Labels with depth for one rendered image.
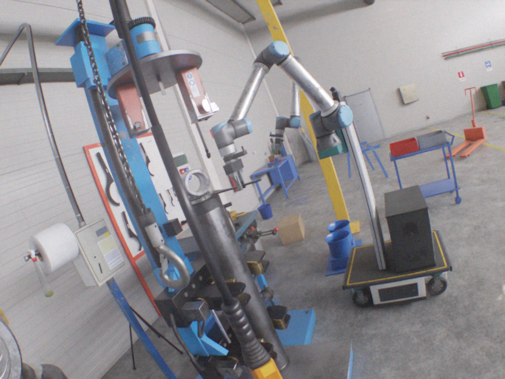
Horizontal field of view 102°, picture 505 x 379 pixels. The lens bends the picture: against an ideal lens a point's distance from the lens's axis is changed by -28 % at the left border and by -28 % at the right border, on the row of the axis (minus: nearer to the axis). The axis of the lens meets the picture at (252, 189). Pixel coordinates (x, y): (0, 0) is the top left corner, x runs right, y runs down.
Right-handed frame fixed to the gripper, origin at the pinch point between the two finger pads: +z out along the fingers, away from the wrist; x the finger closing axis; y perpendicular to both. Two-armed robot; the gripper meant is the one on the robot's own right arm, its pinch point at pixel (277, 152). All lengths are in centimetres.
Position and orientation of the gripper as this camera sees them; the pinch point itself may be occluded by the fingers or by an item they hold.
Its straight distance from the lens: 265.3
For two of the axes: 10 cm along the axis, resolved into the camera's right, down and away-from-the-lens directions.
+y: 9.5, 1.3, -2.9
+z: -0.7, 9.8, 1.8
